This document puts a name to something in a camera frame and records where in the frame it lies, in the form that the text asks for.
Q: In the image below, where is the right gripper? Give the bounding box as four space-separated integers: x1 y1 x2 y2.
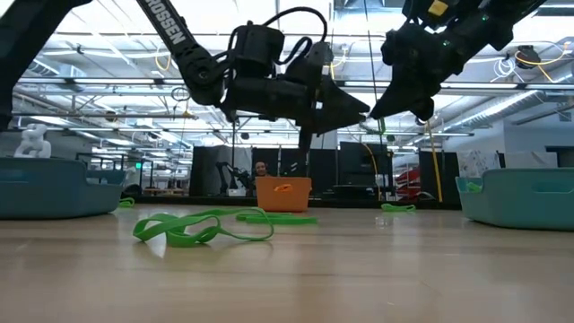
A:
368 17 477 122

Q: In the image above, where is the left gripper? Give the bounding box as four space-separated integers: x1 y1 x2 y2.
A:
222 57 371 153

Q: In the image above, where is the teal plastic basket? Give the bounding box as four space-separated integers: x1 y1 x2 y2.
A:
455 168 574 232

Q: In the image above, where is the white column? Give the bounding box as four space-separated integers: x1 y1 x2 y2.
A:
309 129 338 150

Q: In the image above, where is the black partition panel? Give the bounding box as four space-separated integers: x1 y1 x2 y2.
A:
250 147 338 183
418 150 463 203
338 141 389 188

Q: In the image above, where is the red rack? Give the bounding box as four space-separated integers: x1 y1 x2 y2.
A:
395 168 422 199

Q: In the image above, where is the white patterned sheet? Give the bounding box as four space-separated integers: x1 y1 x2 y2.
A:
457 150 502 179

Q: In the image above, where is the person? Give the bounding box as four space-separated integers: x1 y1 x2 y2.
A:
251 161 271 197

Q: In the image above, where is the yellow paper label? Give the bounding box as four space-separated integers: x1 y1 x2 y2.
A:
427 0 450 17

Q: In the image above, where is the orange plastic basket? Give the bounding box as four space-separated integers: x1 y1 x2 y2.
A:
255 176 313 213

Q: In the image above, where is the dark grey partition panel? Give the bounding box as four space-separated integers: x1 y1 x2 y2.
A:
189 145 253 197

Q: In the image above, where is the dark monitor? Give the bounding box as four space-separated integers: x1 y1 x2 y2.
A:
544 145 574 170

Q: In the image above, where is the blue plastic basket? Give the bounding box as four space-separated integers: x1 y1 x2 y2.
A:
0 156 127 221

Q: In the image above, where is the white robot figure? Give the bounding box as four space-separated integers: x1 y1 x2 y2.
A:
13 123 53 159

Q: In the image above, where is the yellow hanging cable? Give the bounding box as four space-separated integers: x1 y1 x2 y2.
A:
425 119 444 204

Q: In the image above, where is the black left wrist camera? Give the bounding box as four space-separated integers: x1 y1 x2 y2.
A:
295 40 335 80

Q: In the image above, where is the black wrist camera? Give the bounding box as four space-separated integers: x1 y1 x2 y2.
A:
401 0 430 23
295 40 335 80

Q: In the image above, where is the black hanging cable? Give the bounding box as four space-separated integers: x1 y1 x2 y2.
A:
363 0 383 201

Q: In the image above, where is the silver air duct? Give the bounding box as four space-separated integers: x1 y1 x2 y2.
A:
441 89 574 132

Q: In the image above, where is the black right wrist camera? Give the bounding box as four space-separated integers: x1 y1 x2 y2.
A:
401 0 430 23

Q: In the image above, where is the black left camera cable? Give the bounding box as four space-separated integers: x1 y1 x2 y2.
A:
223 5 331 66

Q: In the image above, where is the black frame stand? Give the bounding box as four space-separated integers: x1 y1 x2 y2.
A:
230 114 305 198

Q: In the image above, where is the black ceiling cable reel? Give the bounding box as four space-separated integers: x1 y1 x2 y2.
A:
514 44 543 71

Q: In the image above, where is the black metal table frame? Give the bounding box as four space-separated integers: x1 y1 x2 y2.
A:
134 195 463 212

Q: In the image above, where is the long ceiling light rail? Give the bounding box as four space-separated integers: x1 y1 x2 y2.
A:
0 76 574 90

